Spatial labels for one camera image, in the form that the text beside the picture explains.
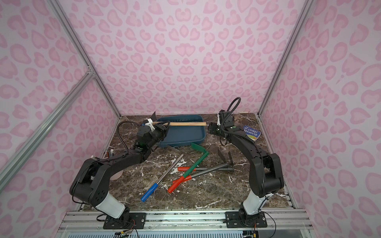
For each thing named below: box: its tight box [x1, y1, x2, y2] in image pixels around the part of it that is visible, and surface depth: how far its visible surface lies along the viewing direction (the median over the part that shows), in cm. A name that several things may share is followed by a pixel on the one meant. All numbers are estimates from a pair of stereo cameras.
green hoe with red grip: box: [167, 142, 210, 194], surface depth 90 cm
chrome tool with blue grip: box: [140, 153, 185, 203], surface depth 84 cm
